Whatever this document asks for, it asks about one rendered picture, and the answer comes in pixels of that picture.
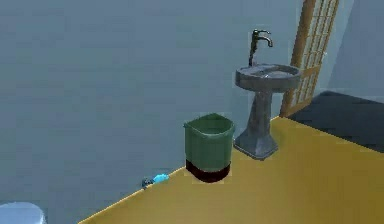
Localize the green waste bin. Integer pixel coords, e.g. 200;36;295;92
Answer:
183;112;236;184

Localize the dark metal faucet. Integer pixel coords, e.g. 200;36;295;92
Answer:
248;28;274;67

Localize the grey pedestal sink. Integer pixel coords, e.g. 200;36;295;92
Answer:
233;63;303;161

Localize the wooden lattice room door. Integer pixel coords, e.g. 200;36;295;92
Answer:
279;0;340;118

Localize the blue spray bottle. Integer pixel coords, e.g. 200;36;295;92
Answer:
141;173;170;190

